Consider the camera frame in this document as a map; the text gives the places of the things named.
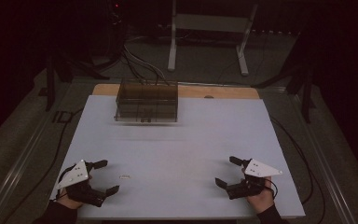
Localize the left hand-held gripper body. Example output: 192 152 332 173
56 159 108 208

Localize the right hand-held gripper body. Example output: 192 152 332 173
226 159 283 201

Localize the person's left hand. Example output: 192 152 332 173
55 188 85 210

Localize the person's right hand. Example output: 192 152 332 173
241 167 276 215

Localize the dark transparent storage box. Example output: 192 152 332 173
114 78 180 123

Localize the black tripod stand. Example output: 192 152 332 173
44 54 110 113
251 61 317 124

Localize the power strip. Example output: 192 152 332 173
249 28 301 37

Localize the white metal stand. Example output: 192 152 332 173
167 0 259 77

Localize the dark equipment with red light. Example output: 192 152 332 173
104 0 129 27

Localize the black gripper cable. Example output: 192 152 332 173
263 178 279 200

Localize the black floor cable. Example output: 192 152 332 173
269 116 327 224
0 107 85 224

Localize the bundle of floor cables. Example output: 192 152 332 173
120 42 172 87

